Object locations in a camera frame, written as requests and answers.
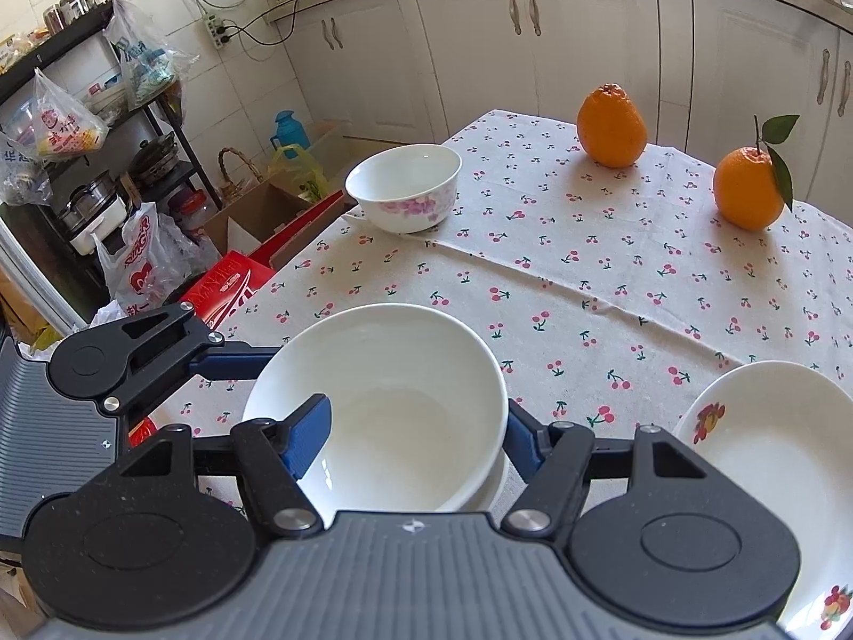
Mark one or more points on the wicker basket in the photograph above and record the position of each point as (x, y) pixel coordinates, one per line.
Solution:
(240, 186)

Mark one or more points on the steel pot on rack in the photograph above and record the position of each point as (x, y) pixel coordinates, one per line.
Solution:
(93, 210)

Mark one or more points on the clear plastic bag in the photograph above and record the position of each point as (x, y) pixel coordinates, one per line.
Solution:
(23, 170)

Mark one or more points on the red carton box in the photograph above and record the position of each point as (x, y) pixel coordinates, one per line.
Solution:
(226, 286)

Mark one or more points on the orange with green leaves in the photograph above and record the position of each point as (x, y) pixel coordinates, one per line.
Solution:
(746, 190)

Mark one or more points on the cherry print tablecloth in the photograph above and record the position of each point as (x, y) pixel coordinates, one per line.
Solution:
(600, 280)

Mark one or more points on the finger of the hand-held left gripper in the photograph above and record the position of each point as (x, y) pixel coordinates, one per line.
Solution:
(226, 363)

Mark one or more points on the plastic bag red yellow print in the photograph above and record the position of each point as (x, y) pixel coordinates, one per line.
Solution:
(63, 123)

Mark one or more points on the black metal storage rack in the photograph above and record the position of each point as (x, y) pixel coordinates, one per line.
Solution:
(166, 146)

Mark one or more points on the white plastic bag blue print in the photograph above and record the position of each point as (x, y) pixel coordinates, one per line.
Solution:
(143, 60)

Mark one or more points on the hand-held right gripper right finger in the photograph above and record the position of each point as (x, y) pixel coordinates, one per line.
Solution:
(526, 443)

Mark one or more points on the white bowl with pink flowers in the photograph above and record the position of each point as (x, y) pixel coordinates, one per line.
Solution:
(494, 486)
(400, 173)
(400, 400)

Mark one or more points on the white power strip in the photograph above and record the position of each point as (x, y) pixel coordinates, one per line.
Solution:
(214, 32)

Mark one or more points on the white plastic bag red print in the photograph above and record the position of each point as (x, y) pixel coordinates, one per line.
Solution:
(143, 266)

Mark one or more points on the brown cardboard box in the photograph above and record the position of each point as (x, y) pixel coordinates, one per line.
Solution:
(266, 203)

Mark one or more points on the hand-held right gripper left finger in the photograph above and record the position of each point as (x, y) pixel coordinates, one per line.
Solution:
(306, 437)

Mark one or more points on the white plate with fruit print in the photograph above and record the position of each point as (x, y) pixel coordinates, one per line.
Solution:
(766, 480)

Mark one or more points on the knobbed orange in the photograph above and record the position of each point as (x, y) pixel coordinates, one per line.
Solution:
(612, 126)

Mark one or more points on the dark pan on rack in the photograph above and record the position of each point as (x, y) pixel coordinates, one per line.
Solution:
(154, 160)

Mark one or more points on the white kitchen cabinets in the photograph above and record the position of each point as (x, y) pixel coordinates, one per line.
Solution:
(600, 40)

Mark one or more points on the blue thermos jug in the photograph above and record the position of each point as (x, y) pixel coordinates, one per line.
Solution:
(290, 133)

